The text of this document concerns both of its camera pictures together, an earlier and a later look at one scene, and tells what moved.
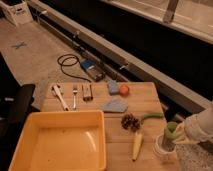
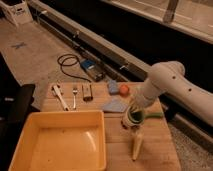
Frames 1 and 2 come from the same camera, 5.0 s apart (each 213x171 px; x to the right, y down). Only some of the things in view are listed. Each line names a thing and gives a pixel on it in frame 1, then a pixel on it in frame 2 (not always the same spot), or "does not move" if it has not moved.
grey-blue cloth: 117,104 does not move
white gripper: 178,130 to 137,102
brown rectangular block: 87,92 does not move
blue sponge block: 113,86 does not move
